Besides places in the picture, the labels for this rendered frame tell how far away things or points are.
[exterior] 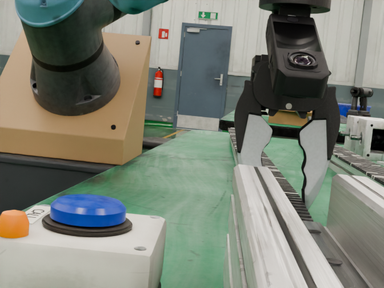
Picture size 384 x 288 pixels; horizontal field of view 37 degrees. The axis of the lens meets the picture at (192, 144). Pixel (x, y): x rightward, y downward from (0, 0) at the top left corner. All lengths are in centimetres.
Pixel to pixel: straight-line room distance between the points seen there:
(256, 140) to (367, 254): 26
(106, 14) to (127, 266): 64
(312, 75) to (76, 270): 28
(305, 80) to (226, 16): 1101
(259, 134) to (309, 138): 5
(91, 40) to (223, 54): 1053
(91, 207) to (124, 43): 79
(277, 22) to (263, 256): 39
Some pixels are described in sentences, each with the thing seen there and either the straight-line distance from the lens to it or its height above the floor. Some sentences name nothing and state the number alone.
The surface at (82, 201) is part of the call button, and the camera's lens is 31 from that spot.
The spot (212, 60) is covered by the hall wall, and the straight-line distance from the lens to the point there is 1141.
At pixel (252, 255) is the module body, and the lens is 21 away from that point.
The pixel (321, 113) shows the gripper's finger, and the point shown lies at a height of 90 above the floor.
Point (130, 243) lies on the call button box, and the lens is 29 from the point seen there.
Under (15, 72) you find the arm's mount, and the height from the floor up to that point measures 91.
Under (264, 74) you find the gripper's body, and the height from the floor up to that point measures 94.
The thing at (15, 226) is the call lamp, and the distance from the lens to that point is 29.
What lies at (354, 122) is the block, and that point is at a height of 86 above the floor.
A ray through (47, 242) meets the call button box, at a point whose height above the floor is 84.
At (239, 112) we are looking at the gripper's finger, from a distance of 56.
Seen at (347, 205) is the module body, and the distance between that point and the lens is 38.
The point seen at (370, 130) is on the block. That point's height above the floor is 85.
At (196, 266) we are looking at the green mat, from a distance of 46.
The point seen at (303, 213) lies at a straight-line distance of 55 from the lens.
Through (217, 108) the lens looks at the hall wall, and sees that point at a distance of 1139.
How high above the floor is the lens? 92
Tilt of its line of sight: 6 degrees down
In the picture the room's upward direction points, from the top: 5 degrees clockwise
